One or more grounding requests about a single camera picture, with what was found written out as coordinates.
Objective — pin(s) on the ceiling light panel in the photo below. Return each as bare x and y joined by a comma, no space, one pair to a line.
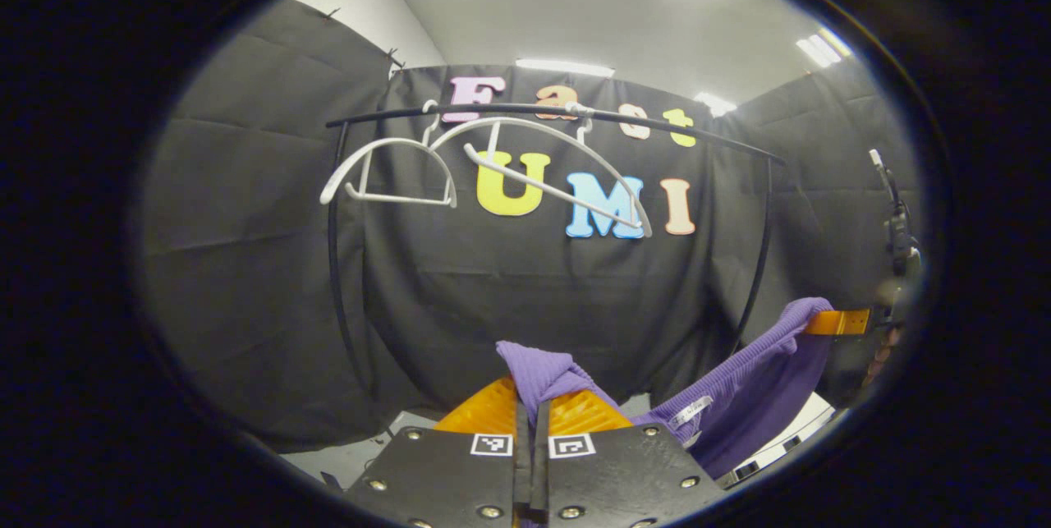
565,67
715,104
823,47

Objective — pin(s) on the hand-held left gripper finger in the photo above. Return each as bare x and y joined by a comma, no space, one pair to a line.
522,470
540,470

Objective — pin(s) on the purple knit cardigan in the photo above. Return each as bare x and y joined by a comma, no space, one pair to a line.
739,405

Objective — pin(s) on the black backdrop cloth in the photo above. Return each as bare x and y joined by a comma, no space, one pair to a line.
246,224

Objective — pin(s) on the white hanger with wide shoulders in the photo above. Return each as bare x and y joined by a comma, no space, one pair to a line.
558,138

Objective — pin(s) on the white plastic hanger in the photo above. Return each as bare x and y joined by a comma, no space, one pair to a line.
394,144

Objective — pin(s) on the dark stand with white tip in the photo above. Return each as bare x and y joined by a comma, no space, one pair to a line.
897,224

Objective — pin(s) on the black clothes rack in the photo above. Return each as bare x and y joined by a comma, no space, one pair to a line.
698,134

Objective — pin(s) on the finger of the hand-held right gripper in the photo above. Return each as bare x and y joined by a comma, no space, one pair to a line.
842,323

